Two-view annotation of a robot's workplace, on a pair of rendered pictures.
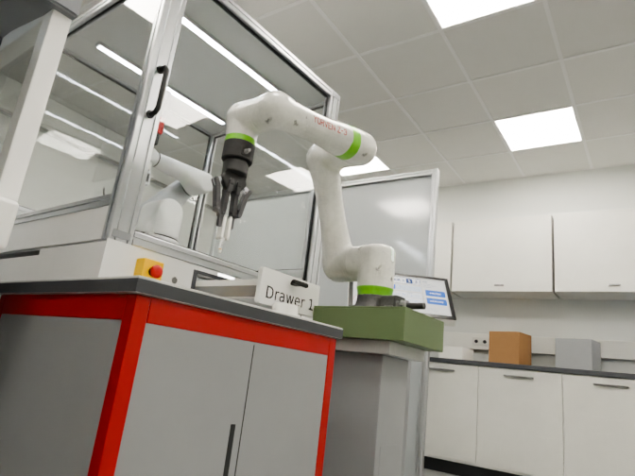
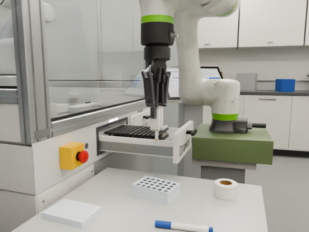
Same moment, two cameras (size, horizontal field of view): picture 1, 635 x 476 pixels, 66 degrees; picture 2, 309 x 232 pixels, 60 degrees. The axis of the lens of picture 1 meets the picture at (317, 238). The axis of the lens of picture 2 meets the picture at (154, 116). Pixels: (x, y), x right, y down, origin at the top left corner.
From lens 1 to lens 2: 0.96 m
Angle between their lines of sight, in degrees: 31
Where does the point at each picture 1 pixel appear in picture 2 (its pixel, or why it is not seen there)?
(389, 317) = (260, 148)
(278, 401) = not seen: outside the picture
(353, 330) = (229, 156)
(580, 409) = (251, 112)
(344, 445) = not seen: hidden behind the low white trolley
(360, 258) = (218, 93)
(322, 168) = (188, 18)
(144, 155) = (39, 36)
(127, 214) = (41, 110)
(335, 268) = (194, 99)
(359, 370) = (227, 176)
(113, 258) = (42, 159)
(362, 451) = not seen: hidden behind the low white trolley
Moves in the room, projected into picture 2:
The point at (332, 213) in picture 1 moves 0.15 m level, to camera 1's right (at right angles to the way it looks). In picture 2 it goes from (192, 56) to (221, 57)
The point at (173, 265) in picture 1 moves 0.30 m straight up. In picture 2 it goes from (83, 134) to (80, 47)
